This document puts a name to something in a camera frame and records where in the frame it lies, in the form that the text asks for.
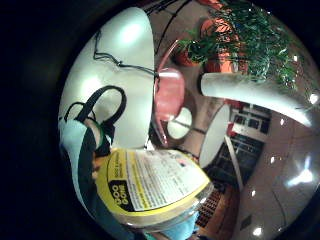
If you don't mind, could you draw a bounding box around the small round white table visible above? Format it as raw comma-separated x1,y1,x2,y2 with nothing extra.
166,106,194,140

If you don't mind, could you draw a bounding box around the orange plant pot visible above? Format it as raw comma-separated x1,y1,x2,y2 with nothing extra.
203,49,242,74
199,17,235,38

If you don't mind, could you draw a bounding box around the large green leafy plant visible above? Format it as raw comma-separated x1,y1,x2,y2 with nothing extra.
186,0,303,88

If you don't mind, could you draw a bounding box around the white shelf unit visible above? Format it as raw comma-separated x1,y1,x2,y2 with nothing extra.
228,102,273,143

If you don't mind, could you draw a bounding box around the small plant in red pot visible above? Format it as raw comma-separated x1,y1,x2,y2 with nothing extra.
172,30,209,68

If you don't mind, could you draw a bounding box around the black cable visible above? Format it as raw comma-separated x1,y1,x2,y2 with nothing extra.
92,30,158,78

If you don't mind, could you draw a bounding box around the dark shelving unit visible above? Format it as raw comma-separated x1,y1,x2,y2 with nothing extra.
205,133,268,191

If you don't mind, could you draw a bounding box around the clear bottle with yellow label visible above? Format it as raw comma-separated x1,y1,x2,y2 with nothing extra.
94,148,214,233

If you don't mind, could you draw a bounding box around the red chair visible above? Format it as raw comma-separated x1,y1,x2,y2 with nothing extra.
153,39,188,148

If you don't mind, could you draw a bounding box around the white column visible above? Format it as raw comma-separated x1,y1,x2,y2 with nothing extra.
199,72,315,128

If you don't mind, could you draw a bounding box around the the person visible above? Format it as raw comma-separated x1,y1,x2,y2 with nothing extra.
143,210,202,240

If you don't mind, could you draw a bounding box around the large round white table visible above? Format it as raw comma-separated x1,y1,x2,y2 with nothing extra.
198,103,245,192

